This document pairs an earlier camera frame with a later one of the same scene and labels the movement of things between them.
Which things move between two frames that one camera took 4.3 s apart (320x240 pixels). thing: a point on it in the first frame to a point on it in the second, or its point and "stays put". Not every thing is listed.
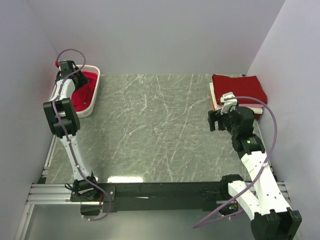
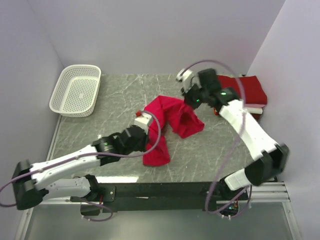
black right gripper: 212,115 to 187,98
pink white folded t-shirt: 257,109 stays put
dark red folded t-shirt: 242,86 stays put
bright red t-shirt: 81,98 to 183,119
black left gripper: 83,80 to 143,147
